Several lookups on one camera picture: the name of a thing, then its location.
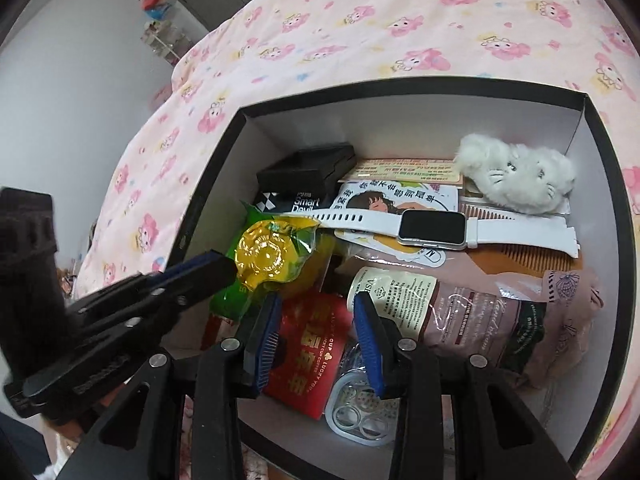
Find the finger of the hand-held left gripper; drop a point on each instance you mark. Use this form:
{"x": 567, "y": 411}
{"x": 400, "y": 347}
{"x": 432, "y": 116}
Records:
{"x": 190, "y": 265}
{"x": 200, "y": 282}

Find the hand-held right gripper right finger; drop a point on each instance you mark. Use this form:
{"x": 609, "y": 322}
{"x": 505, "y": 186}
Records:
{"x": 370, "y": 345}

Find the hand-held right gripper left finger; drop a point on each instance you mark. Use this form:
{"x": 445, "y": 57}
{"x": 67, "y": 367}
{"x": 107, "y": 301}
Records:
{"x": 267, "y": 340}

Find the red envelope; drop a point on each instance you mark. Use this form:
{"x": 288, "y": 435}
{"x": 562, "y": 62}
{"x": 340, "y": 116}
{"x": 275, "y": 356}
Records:
{"x": 310, "y": 360}

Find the green yellow snack packet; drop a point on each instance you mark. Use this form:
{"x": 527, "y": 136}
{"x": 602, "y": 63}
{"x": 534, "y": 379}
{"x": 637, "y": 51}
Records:
{"x": 270, "y": 255}

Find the pink labelled pouch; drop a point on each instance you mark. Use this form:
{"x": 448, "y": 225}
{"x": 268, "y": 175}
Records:
{"x": 475, "y": 320}

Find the white smartwatch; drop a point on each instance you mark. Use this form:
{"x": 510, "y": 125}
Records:
{"x": 432, "y": 225}

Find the cartoon girl sticker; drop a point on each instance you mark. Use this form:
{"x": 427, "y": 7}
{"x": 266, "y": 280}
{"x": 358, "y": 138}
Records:
{"x": 370, "y": 200}

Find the black storage box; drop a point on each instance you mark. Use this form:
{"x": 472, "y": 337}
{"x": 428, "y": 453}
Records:
{"x": 400, "y": 125}

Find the clear plastic case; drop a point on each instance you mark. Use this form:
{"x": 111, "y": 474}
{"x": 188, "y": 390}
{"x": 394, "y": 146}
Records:
{"x": 350, "y": 410}

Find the black device box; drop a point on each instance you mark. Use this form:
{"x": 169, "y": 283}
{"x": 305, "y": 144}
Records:
{"x": 300, "y": 205}

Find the small black lidded case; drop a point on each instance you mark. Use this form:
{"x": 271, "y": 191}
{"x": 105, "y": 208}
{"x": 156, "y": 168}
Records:
{"x": 300, "y": 175}

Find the wooden comb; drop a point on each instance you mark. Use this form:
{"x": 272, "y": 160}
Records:
{"x": 525, "y": 262}

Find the white toy shelf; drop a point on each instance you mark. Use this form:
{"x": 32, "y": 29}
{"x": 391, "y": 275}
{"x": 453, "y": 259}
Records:
{"x": 160, "y": 40}

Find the white plush toy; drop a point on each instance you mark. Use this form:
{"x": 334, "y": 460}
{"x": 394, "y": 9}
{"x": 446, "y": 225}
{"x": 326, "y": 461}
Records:
{"x": 520, "y": 170}

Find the pink printed blanket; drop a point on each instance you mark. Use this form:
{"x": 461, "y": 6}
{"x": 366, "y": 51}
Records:
{"x": 400, "y": 25}

